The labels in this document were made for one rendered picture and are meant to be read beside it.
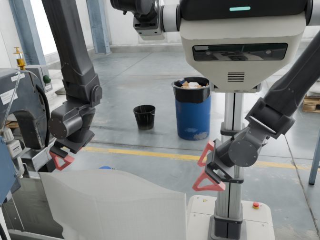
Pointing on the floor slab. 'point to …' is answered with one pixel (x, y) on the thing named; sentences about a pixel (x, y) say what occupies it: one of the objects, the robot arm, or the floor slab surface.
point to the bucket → (145, 116)
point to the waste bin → (193, 108)
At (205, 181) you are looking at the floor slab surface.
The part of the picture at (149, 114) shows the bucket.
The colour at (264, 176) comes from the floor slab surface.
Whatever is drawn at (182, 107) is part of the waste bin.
